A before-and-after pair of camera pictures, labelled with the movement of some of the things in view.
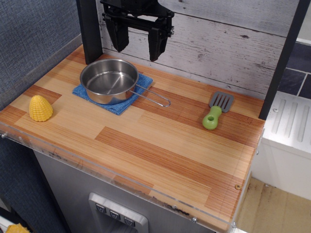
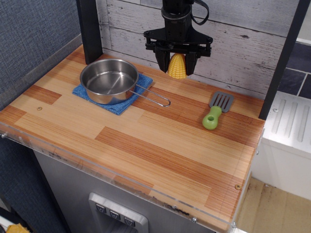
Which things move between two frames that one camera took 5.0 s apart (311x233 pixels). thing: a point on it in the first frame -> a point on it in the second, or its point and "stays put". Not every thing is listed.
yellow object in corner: (17, 228) stays put
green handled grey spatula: (219, 102) stays put
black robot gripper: (141, 14) -> (179, 36)
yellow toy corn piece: (40, 109) -> (177, 67)
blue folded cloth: (143, 84) stays put
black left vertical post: (90, 27) stays put
